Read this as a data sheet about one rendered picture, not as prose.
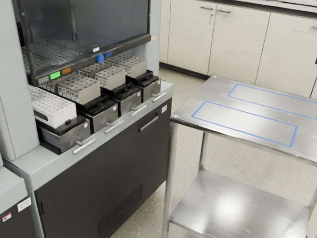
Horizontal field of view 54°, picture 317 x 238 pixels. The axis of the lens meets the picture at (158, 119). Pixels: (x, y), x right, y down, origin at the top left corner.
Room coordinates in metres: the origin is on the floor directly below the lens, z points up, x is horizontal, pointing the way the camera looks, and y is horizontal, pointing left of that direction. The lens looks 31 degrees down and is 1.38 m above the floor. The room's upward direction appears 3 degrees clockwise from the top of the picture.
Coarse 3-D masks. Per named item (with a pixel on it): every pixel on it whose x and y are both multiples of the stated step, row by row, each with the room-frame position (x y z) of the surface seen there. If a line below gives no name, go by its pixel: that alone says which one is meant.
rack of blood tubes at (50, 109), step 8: (32, 88) 1.03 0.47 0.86; (32, 96) 0.96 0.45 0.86; (40, 96) 0.97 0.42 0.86; (48, 96) 0.97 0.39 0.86; (56, 96) 0.97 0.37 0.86; (32, 104) 0.92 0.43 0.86; (40, 104) 0.91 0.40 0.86; (48, 104) 0.91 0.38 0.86; (56, 104) 0.92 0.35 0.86; (64, 104) 0.92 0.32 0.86; (72, 104) 0.92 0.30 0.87; (40, 112) 0.88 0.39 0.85; (48, 112) 0.86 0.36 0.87; (56, 112) 0.86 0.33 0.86; (64, 112) 0.88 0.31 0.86; (72, 112) 0.91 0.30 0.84; (40, 120) 0.88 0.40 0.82; (48, 120) 0.86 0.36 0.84; (56, 120) 0.85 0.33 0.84; (64, 120) 0.88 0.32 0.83
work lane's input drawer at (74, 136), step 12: (36, 120) 0.88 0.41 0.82; (72, 120) 0.89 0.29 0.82; (84, 120) 0.91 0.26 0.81; (48, 132) 0.84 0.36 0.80; (60, 132) 0.82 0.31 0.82; (72, 132) 0.85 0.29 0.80; (84, 132) 0.90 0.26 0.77; (60, 144) 0.81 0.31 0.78; (72, 144) 0.85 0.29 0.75; (84, 144) 0.85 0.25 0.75
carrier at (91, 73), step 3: (99, 66) 1.23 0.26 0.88; (102, 66) 1.24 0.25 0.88; (105, 66) 1.24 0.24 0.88; (108, 66) 1.26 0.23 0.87; (93, 69) 1.20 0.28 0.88; (96, 69) 1.20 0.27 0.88; (99, 69) 1.21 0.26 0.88; (102, 69) 1.22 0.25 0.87; (87, 72) 1.17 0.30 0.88; (90, 72) 1.17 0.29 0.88; (93, 72) 1.18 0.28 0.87; (96, 72) 1.19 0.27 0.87; (87, 75) 1.17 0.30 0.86; (90, 75) 1.17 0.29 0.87; (93, 75) 1.18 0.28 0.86; (93, 78) 1.18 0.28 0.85
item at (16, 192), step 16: (0, 160) 0.73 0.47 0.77; (0, 176) 0.69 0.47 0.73; (16, 176) 0.70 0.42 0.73; (0, 192) 0.63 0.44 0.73; (16, 192) 0.66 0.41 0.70; (0, 208) 0.61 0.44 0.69; (16, 208) 0.65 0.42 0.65; (0, 224) 0.60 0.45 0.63; (16, 224) 0.64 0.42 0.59; (32, 224) 0.68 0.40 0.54
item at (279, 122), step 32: (192, 96) 1.11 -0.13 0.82; (224, 96) 1.13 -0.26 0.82; (256, 96) 1.14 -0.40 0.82; (288, 96) 1.15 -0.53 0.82; (224, 128) 0.88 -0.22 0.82; (256, 128) 0.89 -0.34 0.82; (288, 128) 0.90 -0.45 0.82; (192, 192) 1.13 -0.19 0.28; (224, 192) 1.14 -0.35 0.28; (256, 192) 1.15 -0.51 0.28; (192, 224) 0.93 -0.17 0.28; (224, 224) 0.94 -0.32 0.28; (256, 224) 0.95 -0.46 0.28; (288, 224) 0.96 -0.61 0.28
